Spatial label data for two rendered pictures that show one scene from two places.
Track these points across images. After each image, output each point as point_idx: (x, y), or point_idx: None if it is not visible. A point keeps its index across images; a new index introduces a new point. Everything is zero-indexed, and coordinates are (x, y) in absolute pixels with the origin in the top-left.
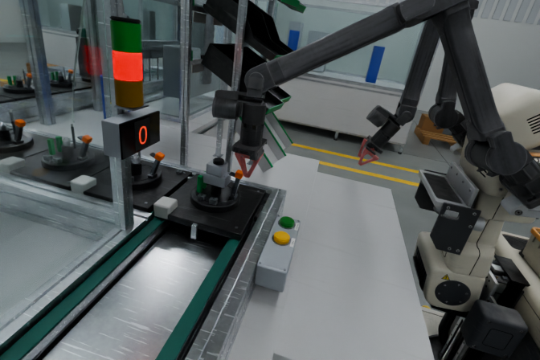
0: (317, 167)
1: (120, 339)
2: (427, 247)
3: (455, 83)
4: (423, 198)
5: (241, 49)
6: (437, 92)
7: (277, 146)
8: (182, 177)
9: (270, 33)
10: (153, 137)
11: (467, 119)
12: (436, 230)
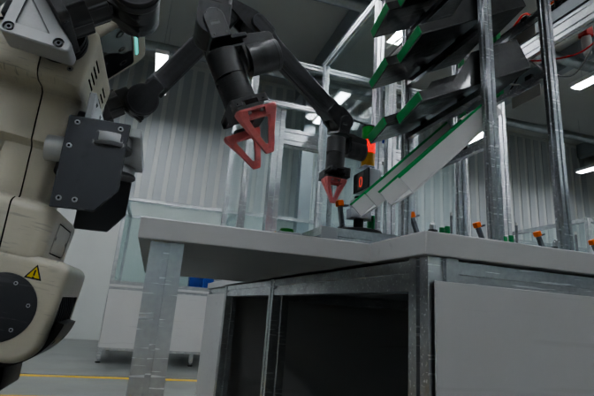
0: (386, 239)
1: None
2: (74, 268)
3: (199, 58)
4: (99, 185)
5: (401, 89)
6: None
7: (380, 183)
8: None
9: (469, 11)
10: (364, 184)
11: (176, 82)
12: (122, 203)
